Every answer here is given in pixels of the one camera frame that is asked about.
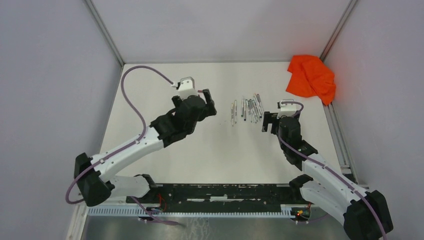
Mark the green capped horizontal marker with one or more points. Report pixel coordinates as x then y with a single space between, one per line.
235 108

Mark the aluminium frame rail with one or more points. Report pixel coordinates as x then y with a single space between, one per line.
309 190

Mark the purple capped horizontal marker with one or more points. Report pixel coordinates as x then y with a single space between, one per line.
251 116

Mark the orange cloth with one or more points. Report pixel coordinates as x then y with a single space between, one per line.
310 77

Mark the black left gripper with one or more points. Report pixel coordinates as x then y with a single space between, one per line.
209 109

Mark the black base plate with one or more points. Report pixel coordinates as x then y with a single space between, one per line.
227 198

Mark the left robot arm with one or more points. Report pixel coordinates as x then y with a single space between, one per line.
97 176

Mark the blue capped marker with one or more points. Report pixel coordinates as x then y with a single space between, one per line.
245 110

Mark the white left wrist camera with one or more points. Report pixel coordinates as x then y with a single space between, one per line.
185 87

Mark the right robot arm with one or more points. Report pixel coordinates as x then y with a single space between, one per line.
364 214

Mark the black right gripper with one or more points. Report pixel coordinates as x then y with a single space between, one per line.
270 118

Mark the yellow capped marker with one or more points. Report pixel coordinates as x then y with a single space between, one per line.
257 105

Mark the white slotted cable duct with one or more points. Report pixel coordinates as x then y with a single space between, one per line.
283 212

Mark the black capped horizontal marker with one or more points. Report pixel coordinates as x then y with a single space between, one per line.
232 114

